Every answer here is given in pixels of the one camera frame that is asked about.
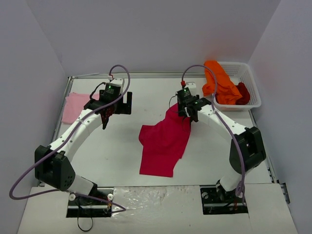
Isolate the magenta t shirt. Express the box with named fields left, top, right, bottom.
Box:
left=138, top=104, right=191, bottom=177

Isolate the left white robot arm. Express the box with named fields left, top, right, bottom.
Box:
left=35, top=78, right=132, bottom=204

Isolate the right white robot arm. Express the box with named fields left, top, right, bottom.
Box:
left=176, top=87, right=266, bottom=201

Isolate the folded pink t shirt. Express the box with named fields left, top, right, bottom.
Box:
left=61, top=92, right=90, bottom=124

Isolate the orange t shirt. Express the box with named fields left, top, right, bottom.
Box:
left=202, top=60, right=243, bottom=105

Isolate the dark red t shirt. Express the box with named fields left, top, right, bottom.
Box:
left=236, top=82, right=251, bottom=105

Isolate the white plastic basket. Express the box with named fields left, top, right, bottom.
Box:
left=214, top=61, right=261, bottom=112

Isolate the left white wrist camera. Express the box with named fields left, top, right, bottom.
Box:
left=108, top=75, right=125, bottom=86

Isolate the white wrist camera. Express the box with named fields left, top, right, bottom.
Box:
left=181, top=81, right=196, bottom=90
left=108, top=75, right=125, bottom=86

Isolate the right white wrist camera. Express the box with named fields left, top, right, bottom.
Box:
left=181, top=81, right=196, bottom=90

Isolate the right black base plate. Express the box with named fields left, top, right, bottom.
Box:
left=200, top=185, right=248, bottom=215

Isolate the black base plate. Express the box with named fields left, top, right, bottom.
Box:
left=200, top=185, right=248, bottom=215
left=66, top=193, right=112, bottom=218

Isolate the thin black cable loop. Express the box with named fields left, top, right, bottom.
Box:
left=77, top=202, right=94, bottom=232

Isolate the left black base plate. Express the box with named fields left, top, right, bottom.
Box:
left=66, top=193, right=112, bottom=218

